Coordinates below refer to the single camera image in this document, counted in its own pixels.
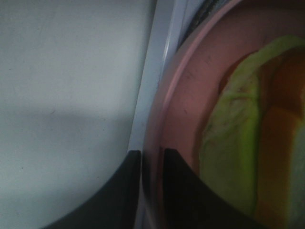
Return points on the white microwave oven body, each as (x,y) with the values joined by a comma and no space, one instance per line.
(173,21)

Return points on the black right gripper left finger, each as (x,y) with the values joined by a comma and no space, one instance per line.
(114,206)

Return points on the pink round plate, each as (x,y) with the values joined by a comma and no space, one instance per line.
(189,88)

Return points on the toy sandwich with lettuce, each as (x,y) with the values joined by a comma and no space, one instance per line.
(252,153)

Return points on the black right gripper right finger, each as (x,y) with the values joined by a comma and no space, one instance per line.
(190,204)

